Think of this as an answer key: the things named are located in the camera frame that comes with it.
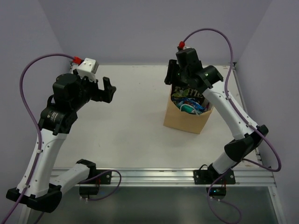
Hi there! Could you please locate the brown paper bag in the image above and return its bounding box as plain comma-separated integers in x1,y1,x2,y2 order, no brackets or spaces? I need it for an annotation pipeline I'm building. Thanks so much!
163,91,213,134

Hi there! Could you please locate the blue snack packet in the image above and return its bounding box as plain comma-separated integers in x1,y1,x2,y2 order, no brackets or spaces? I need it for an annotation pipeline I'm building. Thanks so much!
184,98,206,112

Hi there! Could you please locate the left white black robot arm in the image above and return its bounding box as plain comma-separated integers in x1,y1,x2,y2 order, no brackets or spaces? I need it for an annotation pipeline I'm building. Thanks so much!
6,73,116,213

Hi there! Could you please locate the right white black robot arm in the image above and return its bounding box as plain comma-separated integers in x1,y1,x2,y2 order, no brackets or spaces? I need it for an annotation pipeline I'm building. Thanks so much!
164,48,269,183

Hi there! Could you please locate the black snack bag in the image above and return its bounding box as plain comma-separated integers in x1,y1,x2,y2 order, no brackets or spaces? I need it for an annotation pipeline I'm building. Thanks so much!
171,86,205,101

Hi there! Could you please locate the teal snack packet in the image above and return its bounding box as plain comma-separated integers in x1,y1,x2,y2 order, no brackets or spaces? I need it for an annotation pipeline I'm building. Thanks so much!
180,104,197,114

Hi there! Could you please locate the left black controller box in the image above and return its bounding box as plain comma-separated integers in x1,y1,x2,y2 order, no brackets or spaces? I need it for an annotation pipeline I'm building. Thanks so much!
79,186,100,197

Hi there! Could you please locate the black controller box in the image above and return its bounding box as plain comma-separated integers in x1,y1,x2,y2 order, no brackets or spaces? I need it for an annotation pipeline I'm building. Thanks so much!
206,187,227,197
79,186,100,197

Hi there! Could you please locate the right black controller box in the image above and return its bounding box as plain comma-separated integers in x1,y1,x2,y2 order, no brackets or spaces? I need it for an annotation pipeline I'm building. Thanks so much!
206,187,227,197

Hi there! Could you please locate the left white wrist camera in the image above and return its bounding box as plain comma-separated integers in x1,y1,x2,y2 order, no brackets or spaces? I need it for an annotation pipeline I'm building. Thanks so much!
76,58,99,83

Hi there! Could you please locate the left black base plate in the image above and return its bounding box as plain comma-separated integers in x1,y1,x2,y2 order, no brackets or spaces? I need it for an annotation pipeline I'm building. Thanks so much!
80,169,112,185

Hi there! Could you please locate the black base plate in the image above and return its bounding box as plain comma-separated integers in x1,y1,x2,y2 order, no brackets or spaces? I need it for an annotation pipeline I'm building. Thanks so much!
80,169,112,185
193,164,236,185

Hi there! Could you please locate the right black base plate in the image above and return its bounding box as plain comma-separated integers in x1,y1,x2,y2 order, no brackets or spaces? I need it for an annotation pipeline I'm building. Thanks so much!
193,164,236,185

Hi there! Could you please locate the aluminium mounting rail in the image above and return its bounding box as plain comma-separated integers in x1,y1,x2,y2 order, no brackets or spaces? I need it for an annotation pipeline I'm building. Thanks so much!
117,168,276,187

